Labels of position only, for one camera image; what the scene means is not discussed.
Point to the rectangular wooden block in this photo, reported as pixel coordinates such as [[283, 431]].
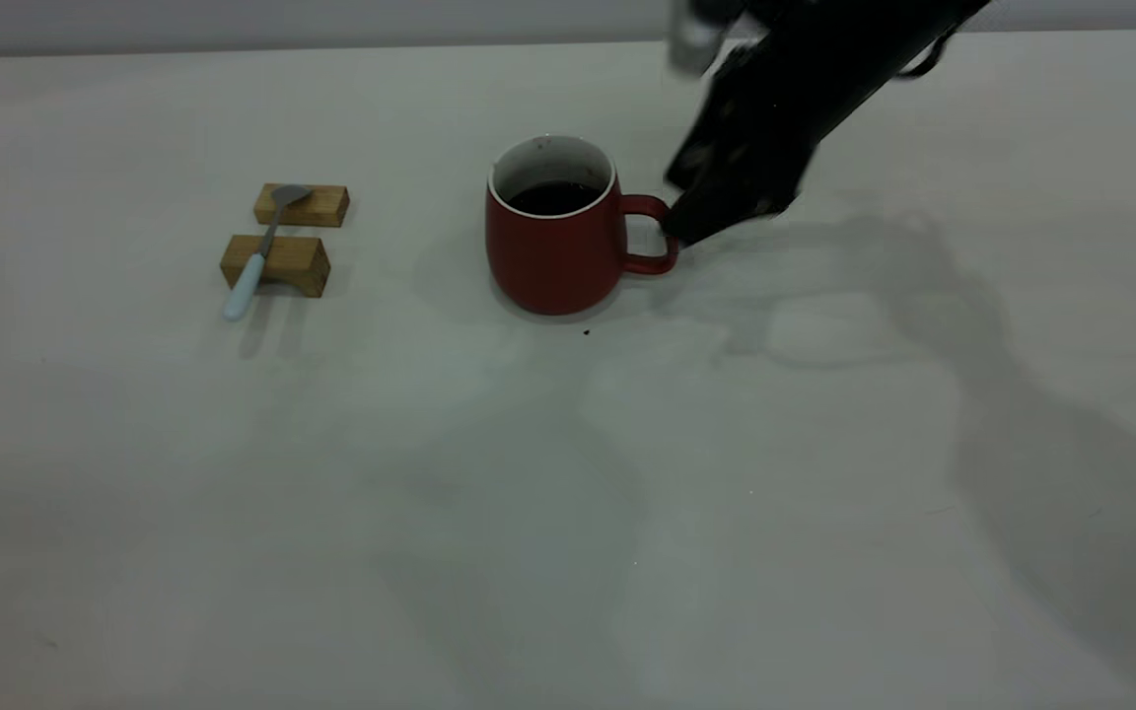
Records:
[[321, 207]]

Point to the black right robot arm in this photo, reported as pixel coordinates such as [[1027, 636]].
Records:
[[884, 49]]

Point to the red ceramic mug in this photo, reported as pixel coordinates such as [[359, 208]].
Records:
[[548, 266]]

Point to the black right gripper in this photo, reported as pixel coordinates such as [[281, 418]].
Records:
[[755, 138]]

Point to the black coffee liquid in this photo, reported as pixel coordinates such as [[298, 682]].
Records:
[[553, 199]]

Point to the wooden block with notch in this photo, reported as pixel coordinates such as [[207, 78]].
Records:
[[294, 258]]

